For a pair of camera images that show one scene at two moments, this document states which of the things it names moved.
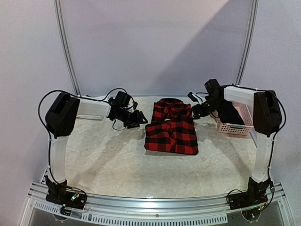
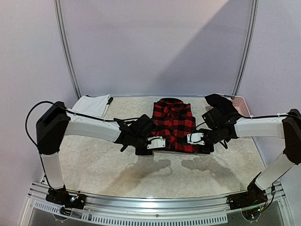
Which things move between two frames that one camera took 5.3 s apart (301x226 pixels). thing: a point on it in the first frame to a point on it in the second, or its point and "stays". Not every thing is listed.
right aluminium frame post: [250, 42] stays
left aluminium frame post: [65, 48] stays
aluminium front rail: [210, 207] stays
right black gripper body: [199, 109] to [206, 148]
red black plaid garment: [172, 130] stays
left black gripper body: [132, 120] to [139, 152]
